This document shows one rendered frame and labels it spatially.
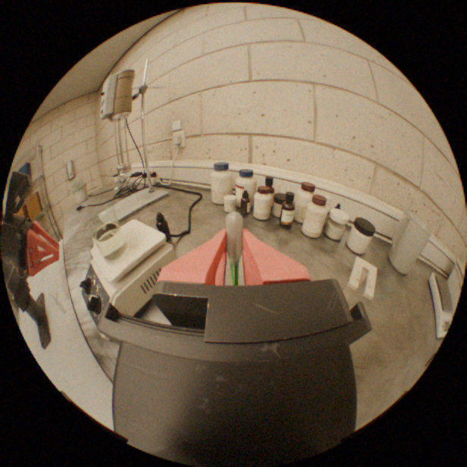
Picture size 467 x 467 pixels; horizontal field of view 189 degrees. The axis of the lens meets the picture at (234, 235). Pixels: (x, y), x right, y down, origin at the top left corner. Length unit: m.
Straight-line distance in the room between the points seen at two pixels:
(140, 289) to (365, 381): 0.38
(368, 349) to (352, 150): 0.50
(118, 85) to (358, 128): 0.81
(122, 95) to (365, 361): 0.92
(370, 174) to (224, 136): 0.54
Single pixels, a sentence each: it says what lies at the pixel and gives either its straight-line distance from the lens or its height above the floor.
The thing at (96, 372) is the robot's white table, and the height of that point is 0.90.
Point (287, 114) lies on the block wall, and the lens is 0.56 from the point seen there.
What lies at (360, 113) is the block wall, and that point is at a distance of 0.57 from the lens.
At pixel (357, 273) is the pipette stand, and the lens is 0.17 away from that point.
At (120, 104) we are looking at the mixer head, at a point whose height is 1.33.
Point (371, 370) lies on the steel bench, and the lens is 0.31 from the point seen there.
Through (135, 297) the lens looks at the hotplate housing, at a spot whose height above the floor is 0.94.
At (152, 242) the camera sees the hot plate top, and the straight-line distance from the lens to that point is 0.25.
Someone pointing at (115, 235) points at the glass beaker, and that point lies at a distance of 0.23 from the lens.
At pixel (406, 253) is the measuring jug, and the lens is 0.48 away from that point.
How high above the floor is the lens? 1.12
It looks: 36 degrees down
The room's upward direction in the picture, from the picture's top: straight up
